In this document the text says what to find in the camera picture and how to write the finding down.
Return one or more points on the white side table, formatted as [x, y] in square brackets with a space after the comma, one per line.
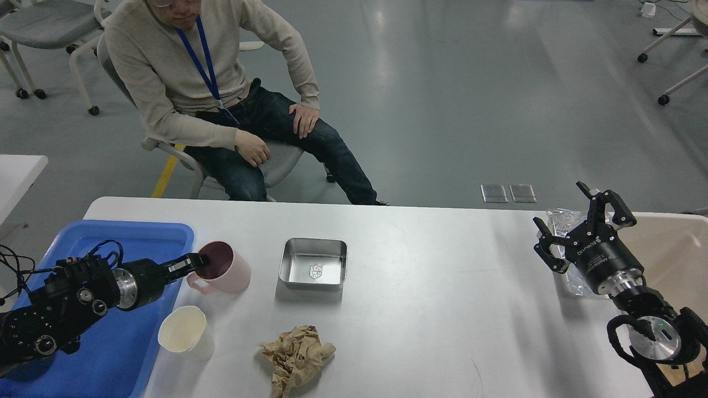
[18, 173]

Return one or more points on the pink mug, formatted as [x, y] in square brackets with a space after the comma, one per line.
[227, 271]

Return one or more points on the beige plastic bin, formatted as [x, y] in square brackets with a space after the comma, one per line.
[672, 250]

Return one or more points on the grey chair top left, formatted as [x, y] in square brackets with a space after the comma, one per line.
[54, 25]

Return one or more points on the right floor socket plate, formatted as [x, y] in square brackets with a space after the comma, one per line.
[523, 193]

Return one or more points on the cream paper cup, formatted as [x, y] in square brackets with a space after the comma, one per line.
[186, 332]

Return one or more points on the square steel tin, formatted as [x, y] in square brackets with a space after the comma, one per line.
[314, 264]

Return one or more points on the aluminium foil tray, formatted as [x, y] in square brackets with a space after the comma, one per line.
[561, 222]

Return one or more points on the left floor socket plate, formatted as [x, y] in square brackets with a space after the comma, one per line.
[494, 193]

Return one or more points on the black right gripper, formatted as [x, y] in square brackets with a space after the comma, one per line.
[605, 260]

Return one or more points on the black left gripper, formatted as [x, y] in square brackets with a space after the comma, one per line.
[142, 282]

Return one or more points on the blue plastic tray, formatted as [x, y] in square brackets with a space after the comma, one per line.
[117, 354]

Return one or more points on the crumpled brown paper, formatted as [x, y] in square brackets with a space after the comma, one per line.
[297, 356]

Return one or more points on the floor socket plate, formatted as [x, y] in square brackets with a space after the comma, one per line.
[523, 193]
[494, 193]

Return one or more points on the seated person beige sweater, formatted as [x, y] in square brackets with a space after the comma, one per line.
[179, 61]

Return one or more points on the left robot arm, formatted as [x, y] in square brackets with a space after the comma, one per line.
[77, 293]

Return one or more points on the grey office chair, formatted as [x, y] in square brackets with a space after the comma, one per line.
[284, 157]

